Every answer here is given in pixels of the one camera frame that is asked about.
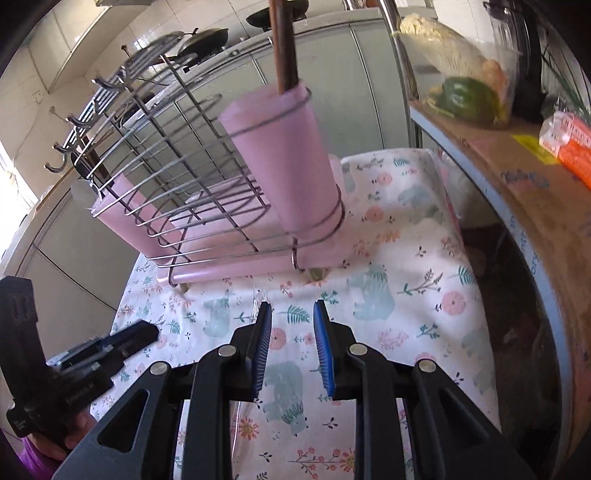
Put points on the black blender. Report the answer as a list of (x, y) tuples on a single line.
[(531, 69)]

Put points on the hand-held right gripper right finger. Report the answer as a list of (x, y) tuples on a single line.
[(323, 355)]

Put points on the dark red patterned chopstick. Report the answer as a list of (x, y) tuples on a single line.
[(291, 46), (278, 46)]

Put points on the pink utensil holder cup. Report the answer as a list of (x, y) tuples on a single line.
[(281, 157)]

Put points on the black wok without lid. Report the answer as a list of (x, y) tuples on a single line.
[(207, 39)]

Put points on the metal shelf rack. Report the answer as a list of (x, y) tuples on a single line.
[(545, 221)]

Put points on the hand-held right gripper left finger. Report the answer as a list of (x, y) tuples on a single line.
[(263, 341)]

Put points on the floral tablecloth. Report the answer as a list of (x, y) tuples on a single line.
[(392, 286)]

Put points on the green pepper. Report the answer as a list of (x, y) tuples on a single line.
[(466, 97)]

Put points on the person's left hand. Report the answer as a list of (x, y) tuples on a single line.
[(76, 434)]

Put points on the pink drip tray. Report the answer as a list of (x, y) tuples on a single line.
[(231, 272)]

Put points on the orange packet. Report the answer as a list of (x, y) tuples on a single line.
[(572, 152)]

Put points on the napa cabbage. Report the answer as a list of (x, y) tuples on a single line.
[(443, 46)]

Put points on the person's left forearm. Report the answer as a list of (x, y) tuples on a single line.
[(37, 461)]

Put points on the black wok with lid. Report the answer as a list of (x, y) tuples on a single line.
[(258, 19)]

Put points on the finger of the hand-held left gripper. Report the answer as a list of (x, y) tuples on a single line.
[(108, 360), (138, 337)]

